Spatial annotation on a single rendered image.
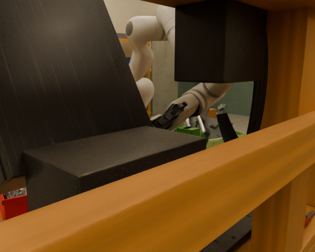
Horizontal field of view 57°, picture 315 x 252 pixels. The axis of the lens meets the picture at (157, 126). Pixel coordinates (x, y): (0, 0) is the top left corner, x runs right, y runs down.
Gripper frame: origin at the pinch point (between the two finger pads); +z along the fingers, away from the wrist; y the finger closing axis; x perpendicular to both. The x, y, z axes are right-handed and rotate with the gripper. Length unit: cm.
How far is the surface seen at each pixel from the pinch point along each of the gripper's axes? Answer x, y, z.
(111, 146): 1.9, 16.3, 25.0
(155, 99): -203, -526, -508
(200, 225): 20, 34, 34
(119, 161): 6.5, 22.7, 29.6
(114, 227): 14, 39, 43
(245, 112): 1, -450, -654
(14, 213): -18, -54, 31
